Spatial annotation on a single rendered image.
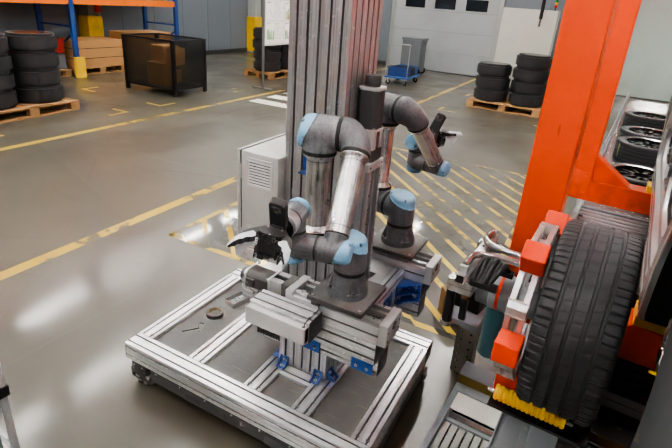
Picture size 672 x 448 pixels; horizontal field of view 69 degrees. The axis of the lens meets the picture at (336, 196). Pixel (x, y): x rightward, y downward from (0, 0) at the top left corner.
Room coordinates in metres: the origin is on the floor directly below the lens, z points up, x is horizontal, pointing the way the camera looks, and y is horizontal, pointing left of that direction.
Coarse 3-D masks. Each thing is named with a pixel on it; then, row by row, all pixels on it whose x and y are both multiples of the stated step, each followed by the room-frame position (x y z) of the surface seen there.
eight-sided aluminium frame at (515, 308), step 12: (540, 228) 1.57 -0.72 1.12; (552, 228) 1.58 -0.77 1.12; (552, 240) 1.49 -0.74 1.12; (552, 252) 1.69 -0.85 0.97; (516, 288) 1.34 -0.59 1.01; (528, 288) 1.33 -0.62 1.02; (516, 300) 1.31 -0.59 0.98; (528, 300) 1.30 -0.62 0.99; (504, 312) 1.31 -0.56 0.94; (516, 312) 1.29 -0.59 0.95; (528, 312) 1.29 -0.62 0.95; (504, 324) 1.30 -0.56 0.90; (504, 372) 1.42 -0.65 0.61; (516, 372) 1.40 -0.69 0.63
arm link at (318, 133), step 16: (304, 128) 1.54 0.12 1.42; (320, 128) 1.53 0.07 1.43; (336, 128) 1.53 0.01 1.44; (304, 144) 1.55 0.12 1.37; (320, 144) 1.53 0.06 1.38; (336, 144) 1.52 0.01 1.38; (320, 160) 1.54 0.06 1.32; (320, 176) 1.55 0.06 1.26; (320, 192) 1.55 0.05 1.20; (320, 208) 1.55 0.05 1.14; (320, 224) 1.55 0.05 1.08
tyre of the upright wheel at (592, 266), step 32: (576, 224) 1.49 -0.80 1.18; (576, 256) 1.33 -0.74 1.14; (608, 256) 1.32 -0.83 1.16; (640, 256) 1.31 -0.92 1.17; (544, 288) 1.28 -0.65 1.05; (576, 288) 1.25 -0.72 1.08; (608, 288) 1.23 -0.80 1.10; (544, 320) 1.22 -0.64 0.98; (576, 320) 1.19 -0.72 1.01; (608, 320) 1.16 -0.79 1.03; (544, 352) 1.19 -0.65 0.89; (576, 352) 1.16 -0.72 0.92; (608, 352) 1.12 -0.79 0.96; (544, 384) 1.18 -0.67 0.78; (576, 384) 1.13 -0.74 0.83; (608, 384) 1.11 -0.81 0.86; (576, 416) 1.15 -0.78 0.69
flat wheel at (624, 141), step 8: (624, 136) 5.88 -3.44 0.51; (632, 136) 5.91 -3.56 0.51; (616, 144) 5.71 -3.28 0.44; (624, 144) 5.55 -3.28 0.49; (632, 144) 5.50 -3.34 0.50; (640, 144) 5.63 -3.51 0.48; (648, 144) 5.68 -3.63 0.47; (656, 144) 5.69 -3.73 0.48; (616, 152) 5.64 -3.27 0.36; (624, 152) 5.52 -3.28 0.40; (632, 152) 5.44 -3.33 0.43; (640, 152) 5.38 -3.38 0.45; (648, 152) 5.33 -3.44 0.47; (656, 152) 5.31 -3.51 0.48; (624, 160) 5.49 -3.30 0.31; (632, 160) 5.42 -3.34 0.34; (640, 160) 5.37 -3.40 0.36; (648, 160) 5.32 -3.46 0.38
